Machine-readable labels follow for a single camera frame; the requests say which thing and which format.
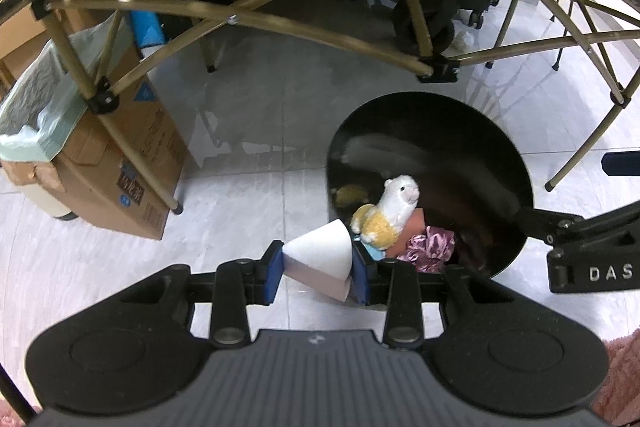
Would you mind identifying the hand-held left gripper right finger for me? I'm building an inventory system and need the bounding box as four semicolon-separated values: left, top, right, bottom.
351;241;540;348

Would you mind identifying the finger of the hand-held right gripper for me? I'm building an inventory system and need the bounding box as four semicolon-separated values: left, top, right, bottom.
517;204;640;249
601;151;640;178

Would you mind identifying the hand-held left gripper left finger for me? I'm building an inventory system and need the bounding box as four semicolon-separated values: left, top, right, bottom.
107;241;287;348

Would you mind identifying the purple satin cloth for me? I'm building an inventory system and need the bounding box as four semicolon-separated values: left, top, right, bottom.
397;227;456;275

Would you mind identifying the yellow white alpaca plush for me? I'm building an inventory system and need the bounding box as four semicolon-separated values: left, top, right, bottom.
350;175;421;250

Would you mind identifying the black round bin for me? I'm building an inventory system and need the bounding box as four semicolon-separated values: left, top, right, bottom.
325;92;535;308

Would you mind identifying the cardboard box with blue label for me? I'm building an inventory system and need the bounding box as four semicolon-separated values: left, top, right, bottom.
0;39;188;240

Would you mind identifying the tan slatted folding table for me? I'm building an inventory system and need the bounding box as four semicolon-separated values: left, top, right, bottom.
0;0;640;212

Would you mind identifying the black cart wheel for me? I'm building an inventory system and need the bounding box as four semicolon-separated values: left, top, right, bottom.
392;0;458;55

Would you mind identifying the green plastic bag liner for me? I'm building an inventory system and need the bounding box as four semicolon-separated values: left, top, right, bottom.
0;22;133;162

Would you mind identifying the blue roll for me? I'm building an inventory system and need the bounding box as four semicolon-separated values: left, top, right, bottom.
120;0;166;52

